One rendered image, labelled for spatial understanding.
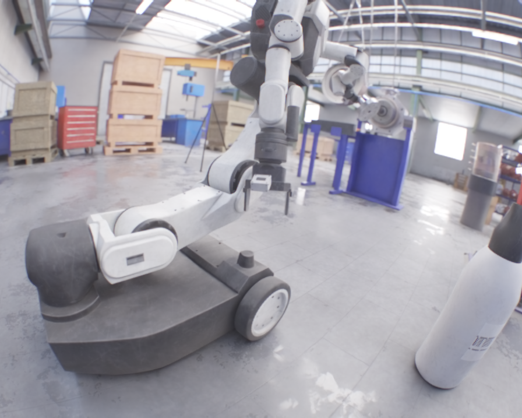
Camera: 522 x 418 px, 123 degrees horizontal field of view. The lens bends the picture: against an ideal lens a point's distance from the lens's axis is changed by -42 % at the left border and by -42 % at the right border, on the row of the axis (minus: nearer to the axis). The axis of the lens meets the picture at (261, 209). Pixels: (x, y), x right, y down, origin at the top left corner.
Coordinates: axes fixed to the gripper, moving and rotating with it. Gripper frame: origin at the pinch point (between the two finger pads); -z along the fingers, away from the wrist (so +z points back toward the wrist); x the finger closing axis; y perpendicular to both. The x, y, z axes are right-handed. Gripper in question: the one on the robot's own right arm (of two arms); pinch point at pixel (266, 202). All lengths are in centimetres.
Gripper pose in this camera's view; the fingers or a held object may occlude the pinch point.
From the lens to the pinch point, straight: 64.6
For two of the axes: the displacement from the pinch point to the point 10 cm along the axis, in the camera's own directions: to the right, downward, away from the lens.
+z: 0.8, -9.9, -0.9
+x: 9.8, 1.0, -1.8
